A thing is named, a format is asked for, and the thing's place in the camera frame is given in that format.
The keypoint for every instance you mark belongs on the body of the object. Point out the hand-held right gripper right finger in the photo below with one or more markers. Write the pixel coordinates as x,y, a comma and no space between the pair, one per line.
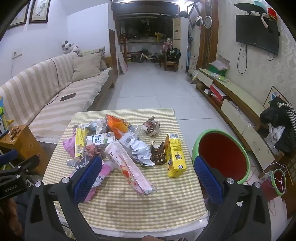
208,180

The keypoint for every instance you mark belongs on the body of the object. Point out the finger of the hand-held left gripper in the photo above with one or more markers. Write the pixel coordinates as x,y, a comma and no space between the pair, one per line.
26,164
8,156

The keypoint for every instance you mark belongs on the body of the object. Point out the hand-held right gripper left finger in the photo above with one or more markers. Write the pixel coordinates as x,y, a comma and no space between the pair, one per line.
87,176

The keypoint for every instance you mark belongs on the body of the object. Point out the grey paper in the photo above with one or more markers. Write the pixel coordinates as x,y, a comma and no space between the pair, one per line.
78,162

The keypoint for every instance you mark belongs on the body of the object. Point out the green rimmed red bin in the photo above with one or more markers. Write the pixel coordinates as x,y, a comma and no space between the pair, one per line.
222,150

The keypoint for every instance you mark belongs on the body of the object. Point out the orange plastic bag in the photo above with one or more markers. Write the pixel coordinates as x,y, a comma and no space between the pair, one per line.
115,126

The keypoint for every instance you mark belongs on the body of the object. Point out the pink flat package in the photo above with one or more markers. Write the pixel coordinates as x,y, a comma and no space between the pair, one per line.
105,171

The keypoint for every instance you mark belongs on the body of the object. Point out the pink crumpled wrapper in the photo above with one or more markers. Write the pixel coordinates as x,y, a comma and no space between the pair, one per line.
69,146

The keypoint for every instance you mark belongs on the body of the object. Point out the yellow white small carton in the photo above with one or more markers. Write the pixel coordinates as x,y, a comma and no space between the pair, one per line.
81,139

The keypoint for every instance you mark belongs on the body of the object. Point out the white milk carton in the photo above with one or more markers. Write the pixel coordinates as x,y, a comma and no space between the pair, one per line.
99,139

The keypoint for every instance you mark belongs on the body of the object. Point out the colourful toy box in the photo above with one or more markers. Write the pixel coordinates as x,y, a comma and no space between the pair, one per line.
2,115

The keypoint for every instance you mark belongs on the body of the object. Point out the long pink box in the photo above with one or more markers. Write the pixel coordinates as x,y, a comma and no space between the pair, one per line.
129,171

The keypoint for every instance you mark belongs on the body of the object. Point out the yellow drink carton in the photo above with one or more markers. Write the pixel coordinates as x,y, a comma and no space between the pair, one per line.
174,155

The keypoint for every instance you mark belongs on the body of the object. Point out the green checkered tablecloth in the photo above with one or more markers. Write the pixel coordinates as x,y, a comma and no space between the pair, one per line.
129,206

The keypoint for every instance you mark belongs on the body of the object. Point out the blue white foil wrapper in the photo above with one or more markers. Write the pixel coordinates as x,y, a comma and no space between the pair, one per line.
97,125

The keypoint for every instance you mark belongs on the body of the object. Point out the clear plastic bottle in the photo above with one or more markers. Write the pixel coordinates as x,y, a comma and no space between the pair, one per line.
129,139

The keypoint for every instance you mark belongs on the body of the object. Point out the small brown carton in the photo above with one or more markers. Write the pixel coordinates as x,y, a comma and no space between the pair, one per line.
158,155

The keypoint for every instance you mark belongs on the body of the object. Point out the crumpled silver wrapper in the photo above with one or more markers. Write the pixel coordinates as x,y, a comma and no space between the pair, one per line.
141,150

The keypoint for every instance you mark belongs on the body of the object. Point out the striped beige sofa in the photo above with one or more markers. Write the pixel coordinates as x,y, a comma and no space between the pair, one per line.
57,111

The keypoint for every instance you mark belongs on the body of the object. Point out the green hoop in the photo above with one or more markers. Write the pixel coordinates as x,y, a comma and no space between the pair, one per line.
274,183

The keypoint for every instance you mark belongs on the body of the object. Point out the dark flat object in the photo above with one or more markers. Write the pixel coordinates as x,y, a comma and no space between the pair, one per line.
68,96

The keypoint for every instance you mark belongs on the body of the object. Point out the crumpled colourful paper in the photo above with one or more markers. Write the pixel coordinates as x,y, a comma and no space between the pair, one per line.
150,126

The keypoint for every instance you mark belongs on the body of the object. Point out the white cloth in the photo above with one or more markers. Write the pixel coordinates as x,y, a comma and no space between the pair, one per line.
275,136

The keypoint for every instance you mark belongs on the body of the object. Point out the red flat box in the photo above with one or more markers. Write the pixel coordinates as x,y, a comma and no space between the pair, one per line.
217,92

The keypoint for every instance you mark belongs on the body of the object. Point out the black jacket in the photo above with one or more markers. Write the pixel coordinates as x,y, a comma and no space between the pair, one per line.
286,136

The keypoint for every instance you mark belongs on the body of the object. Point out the long wooden television cabinet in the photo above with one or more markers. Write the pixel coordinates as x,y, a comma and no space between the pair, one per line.
238,92

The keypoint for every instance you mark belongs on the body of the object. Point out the black white striped garment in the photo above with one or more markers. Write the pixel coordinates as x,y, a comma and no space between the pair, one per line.
290,113

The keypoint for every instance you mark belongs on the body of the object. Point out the beige pillow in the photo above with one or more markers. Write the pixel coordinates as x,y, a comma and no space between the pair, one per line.
86,68

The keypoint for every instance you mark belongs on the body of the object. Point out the green box with papers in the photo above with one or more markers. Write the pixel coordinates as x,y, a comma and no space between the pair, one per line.
217,68

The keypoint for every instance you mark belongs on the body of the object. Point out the leaning printed poster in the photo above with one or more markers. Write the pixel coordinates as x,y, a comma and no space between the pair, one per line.
192,64

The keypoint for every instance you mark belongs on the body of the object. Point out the pink foam mats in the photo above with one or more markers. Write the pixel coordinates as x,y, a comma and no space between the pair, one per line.
122,62

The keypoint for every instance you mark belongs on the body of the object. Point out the wooden chair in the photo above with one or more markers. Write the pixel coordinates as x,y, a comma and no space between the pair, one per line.
170,66

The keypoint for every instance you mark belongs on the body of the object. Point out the patterned pillow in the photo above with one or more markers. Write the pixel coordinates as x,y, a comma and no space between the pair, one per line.
101,52

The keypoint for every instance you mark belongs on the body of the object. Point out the black white plush toy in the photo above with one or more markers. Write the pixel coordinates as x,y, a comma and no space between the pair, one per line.
70,47

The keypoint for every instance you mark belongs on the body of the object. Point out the white balance bike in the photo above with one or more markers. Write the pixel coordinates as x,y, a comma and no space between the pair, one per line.
144,56

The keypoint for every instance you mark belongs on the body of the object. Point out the standing air conditioner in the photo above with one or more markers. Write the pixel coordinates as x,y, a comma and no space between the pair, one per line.
180,30

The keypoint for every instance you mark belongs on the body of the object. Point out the framed wall picture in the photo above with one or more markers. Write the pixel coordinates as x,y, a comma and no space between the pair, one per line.
19,16
39,10

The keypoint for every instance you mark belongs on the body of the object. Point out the wall mounted television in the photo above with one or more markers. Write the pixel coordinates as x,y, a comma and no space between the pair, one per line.
256,32

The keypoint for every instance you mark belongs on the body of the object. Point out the round wall clock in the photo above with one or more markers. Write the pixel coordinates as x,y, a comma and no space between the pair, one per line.
208,22

